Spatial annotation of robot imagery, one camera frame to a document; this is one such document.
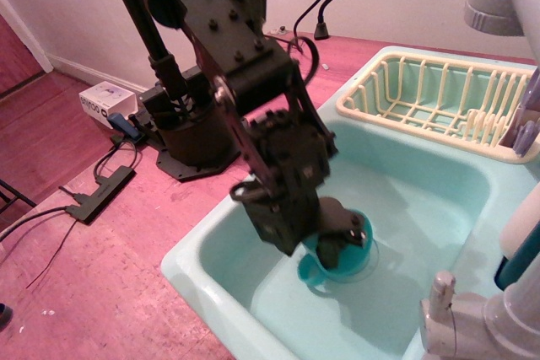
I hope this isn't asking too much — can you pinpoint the black usb hub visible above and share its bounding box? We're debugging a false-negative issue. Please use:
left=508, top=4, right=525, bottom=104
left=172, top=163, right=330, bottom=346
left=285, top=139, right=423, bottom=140
left=59, top=165, right=136, bottom=225

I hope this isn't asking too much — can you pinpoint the purple utensil in rack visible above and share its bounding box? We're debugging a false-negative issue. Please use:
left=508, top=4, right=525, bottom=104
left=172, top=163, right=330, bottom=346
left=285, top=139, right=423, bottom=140
left=512, top=69, right=539, bottom=157

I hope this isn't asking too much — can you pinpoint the black power plug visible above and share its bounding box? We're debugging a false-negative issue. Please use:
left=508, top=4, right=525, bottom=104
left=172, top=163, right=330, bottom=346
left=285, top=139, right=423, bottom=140
left=314, top=1, right=329, bottom=40

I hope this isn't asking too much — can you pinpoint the teal plastic cup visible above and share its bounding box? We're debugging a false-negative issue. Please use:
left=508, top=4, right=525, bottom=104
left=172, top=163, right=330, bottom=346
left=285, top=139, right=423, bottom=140
left=297, top=210, right=375, bottom=287

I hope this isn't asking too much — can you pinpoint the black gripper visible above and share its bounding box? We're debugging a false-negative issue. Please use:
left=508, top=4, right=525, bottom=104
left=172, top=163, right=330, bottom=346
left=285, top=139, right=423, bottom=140
left=229, top=182, right=368, bottom=270

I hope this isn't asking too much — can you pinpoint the grey toy faucet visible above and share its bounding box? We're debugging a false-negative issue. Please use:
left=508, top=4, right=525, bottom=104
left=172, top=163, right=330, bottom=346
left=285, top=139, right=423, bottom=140
left=419, top=0, right=539, bottom=359

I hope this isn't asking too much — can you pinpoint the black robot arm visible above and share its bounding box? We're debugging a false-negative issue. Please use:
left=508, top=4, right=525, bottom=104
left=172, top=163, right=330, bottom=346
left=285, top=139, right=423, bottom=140
left=122, top=0, right=372, bottom=273

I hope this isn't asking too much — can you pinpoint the white cardboard box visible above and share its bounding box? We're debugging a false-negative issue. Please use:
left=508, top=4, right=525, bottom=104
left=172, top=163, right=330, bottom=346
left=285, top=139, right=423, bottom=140
left=78, top=82, right=138, bottom=128

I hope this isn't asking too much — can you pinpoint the light teal toy sink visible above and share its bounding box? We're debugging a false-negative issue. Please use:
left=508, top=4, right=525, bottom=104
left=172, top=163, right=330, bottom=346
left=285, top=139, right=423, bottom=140
left=159, top=46, right=540, bottom=360

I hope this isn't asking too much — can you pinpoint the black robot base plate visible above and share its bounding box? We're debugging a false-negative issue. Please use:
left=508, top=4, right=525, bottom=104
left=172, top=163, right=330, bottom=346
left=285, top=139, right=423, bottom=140
left=129, top=67, right=240, bottom=182

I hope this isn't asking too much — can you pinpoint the grey cable on floor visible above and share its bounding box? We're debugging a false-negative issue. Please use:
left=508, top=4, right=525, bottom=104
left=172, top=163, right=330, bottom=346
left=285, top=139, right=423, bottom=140
left=0, top=206, right=73, bottom=243

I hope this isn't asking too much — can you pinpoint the blue clamp handle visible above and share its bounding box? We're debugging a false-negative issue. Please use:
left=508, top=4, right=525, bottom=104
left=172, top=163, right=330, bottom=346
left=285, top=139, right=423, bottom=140
left=107, top=112, right=143, bottom=142

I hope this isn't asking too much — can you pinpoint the cream dish drying rack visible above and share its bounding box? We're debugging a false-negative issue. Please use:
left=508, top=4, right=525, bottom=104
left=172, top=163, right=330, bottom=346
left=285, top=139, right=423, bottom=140
left=336, top=50, right=539, bottom=164

